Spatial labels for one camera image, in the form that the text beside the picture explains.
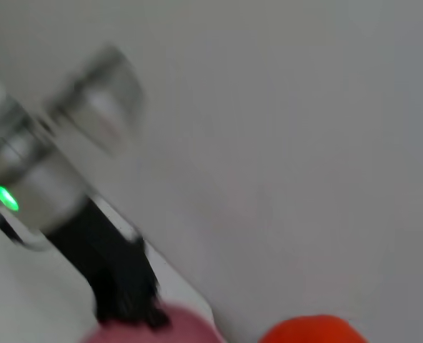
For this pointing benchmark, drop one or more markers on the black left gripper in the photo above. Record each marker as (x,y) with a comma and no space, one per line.
(100,257)

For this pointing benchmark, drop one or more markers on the pink plastic bowl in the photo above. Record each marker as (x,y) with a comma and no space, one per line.
(154,328)

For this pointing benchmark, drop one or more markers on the orange toy fruit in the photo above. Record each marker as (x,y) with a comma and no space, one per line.
(313,330)

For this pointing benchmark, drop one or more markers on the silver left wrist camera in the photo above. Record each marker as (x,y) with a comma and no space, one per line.
(100,103)

